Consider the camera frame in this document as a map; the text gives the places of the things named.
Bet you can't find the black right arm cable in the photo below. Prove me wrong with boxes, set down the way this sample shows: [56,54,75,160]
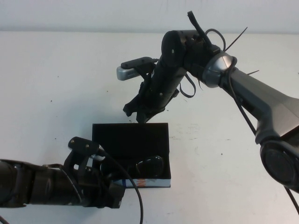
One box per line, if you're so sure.
[186,11,259,138]

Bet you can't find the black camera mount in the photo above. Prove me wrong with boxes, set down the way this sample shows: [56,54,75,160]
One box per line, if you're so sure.
[137,60,155,82]
[64,149,94,178]

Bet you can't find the dark framed glasses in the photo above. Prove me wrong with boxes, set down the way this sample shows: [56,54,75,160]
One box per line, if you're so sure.
[100,155,165,180]

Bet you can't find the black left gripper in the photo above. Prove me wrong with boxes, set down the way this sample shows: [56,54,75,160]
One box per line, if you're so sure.
[62,167,126,209]

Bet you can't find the black looped cable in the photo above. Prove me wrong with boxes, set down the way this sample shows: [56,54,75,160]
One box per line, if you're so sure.
[179,71,196,98]

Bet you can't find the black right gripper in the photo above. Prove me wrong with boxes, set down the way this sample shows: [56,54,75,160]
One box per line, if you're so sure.
[123,62,187,124]

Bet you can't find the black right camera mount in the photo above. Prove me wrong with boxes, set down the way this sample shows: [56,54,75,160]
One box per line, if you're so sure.
[137,60,155,82]

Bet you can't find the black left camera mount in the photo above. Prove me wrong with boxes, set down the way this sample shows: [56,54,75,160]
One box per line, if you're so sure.
[64,149,94,178]

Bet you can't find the black left camera cable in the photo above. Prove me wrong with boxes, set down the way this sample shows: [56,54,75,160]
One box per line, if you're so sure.
[99,150,143,224]

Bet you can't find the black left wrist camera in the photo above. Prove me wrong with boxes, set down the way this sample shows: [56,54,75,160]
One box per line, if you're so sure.
[67,137,106,161]

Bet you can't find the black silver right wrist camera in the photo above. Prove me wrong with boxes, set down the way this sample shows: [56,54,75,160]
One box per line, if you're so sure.
[116,57,159,81]

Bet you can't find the black printed glasses case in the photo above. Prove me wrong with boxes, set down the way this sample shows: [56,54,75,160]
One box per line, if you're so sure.
[92,122,173,189]

